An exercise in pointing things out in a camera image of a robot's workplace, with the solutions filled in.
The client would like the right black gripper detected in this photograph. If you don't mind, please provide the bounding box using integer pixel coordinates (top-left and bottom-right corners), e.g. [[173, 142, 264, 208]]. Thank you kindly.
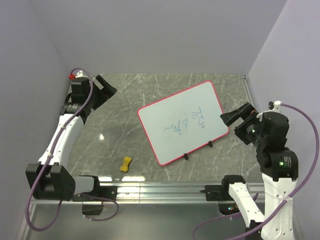
[[219, 100, 266, 146]]

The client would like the pink framed whiteboard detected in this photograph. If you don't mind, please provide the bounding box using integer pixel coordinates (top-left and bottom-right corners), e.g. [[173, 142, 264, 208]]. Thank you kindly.
[[137, 80, 229, 166]]

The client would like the yellow bone-shaped eraser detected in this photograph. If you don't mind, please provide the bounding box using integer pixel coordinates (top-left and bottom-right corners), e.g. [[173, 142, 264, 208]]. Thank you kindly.
[[120, 156, 132, 173]]

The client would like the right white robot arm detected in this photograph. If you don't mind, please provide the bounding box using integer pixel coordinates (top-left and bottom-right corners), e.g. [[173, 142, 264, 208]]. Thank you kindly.
[[220, 101, 299, 240]]

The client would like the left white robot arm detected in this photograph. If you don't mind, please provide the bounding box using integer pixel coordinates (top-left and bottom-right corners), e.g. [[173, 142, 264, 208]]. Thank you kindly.
[[25, 70, 117, 201]]

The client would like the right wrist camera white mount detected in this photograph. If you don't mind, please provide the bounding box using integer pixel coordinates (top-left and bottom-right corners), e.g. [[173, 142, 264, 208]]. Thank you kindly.
[[268, 100, 282, 113]]

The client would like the left wrist camera red cap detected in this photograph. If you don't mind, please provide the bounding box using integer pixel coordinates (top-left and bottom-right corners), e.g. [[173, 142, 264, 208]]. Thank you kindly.
[[68, 70, 85, 81]]

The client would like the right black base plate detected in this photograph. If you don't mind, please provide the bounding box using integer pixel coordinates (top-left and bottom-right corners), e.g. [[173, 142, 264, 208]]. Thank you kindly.
[[199, 185, 233, 202]]

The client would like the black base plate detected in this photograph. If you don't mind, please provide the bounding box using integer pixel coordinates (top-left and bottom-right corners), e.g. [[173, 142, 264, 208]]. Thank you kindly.
[[71, 185, 118, 202], [199, 185, 233, 202]]

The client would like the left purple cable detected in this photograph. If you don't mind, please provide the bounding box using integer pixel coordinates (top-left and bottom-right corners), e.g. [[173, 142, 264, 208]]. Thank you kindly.
[[24, 67, 120, 231]]

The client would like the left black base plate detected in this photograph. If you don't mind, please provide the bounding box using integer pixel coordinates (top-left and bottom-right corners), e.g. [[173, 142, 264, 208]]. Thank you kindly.
[[71, 185, 118, 202]]

